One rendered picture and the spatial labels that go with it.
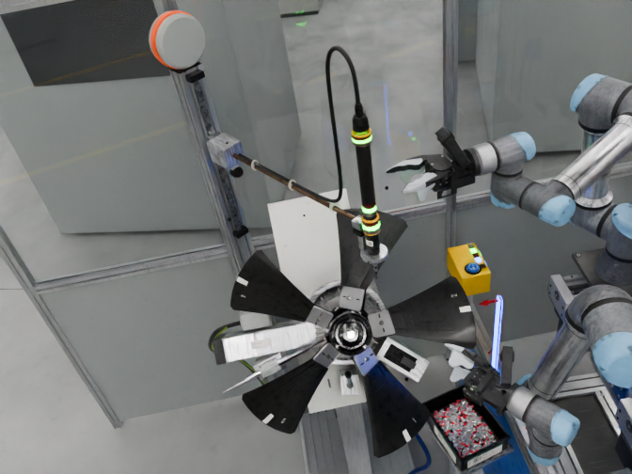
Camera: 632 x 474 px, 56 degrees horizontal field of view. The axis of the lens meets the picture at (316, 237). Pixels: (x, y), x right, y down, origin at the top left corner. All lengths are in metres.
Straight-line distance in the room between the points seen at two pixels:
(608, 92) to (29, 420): 3.04
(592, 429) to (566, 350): 1.25
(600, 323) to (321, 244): 0.92
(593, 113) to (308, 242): 0.91
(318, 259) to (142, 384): 1.36
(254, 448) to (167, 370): 0.55
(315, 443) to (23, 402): 1.65
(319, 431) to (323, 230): 1.20
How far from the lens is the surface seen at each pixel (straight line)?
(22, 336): 4.03
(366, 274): 1.67
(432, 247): 2.55
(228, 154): 1.84
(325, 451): 2.79
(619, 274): 2.08
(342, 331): 1.65
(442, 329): 1.71
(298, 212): 1.91
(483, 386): 1.56
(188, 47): 1.81
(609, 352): 1.31
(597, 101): 1.78
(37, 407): 3.59
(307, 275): 1.91
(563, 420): 1.53
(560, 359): 1.54
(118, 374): 2.94
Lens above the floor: 2.48
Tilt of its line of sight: 40 degrees down
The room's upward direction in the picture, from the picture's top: 11 degrees counter-clockwise
